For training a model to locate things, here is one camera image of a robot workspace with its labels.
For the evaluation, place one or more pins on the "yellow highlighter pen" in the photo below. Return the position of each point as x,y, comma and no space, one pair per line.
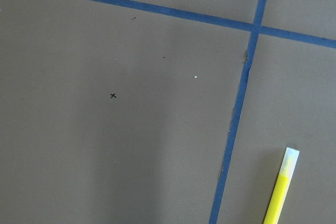
281,187

